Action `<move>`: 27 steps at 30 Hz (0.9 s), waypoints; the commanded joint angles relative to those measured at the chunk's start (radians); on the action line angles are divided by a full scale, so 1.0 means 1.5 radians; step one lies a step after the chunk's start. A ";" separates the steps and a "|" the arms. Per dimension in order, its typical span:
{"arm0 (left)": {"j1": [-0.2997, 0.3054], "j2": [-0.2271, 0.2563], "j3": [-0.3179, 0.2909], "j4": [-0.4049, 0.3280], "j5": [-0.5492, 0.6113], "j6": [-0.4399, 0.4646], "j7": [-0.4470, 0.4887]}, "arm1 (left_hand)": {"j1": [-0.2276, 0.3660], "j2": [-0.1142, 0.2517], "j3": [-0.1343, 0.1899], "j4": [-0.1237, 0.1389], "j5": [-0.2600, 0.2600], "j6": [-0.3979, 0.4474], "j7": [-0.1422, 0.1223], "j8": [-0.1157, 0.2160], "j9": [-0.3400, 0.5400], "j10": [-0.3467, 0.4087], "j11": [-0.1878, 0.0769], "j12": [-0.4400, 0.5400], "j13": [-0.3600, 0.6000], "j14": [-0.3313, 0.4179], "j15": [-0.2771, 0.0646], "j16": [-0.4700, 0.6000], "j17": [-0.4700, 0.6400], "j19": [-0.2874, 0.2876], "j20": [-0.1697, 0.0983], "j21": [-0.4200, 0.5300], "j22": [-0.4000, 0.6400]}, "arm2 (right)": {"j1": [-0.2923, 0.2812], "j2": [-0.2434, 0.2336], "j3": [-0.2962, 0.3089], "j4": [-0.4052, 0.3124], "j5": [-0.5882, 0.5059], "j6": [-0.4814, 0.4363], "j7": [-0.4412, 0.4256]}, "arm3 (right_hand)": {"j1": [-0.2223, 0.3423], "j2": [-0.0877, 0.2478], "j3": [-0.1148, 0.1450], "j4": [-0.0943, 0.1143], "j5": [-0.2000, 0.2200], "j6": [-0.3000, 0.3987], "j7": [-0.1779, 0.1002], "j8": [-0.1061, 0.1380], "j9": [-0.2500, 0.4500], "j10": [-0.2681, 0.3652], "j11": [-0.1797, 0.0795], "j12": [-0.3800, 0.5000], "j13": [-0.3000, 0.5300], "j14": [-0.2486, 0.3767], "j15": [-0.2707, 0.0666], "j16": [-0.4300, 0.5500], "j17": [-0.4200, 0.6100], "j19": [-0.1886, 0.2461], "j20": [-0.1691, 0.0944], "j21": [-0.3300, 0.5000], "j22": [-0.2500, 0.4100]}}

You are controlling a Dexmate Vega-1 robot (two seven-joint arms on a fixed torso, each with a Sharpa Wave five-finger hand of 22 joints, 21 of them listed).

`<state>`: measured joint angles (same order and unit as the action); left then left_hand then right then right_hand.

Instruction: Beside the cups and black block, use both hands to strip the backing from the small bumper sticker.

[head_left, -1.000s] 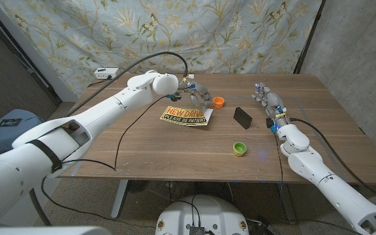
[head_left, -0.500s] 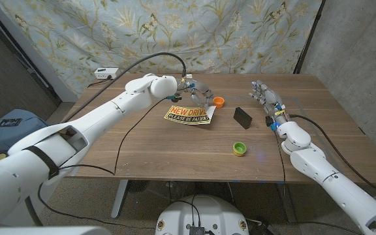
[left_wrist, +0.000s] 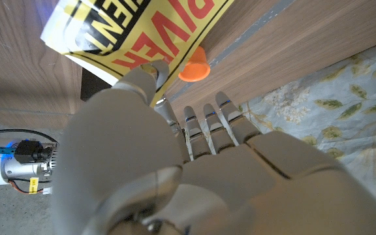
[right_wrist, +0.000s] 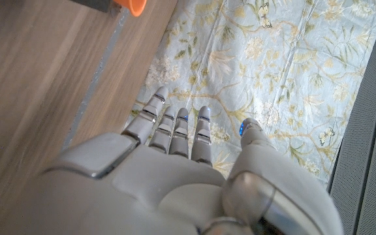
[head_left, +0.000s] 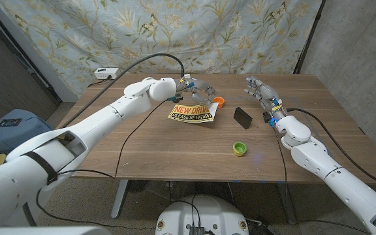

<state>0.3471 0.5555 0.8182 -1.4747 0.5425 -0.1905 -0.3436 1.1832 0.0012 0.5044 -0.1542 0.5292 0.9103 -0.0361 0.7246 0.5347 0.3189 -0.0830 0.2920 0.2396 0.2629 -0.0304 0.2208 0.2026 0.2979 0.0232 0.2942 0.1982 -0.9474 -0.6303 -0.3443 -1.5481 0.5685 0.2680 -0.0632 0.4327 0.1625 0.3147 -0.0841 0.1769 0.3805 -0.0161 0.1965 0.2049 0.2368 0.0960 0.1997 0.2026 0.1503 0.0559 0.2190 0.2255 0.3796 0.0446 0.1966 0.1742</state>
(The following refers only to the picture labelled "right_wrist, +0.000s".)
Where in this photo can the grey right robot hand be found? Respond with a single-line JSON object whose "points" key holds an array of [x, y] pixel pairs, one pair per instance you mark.
{"points": [[162, 189]]}

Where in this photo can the long grey tape strip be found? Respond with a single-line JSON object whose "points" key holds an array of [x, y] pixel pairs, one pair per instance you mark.
{"points": [[93, 81]]}

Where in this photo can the black block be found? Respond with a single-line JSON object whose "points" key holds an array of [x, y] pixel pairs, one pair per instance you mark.
{"points": [[91, 4]]}

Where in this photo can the floral backdrop cloth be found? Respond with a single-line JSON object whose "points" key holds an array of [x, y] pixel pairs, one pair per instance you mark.
{"points": [[273, 81]]}

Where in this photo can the small orange cup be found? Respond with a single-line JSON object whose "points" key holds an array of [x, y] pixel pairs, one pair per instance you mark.
{"points": [[132, 6]]}

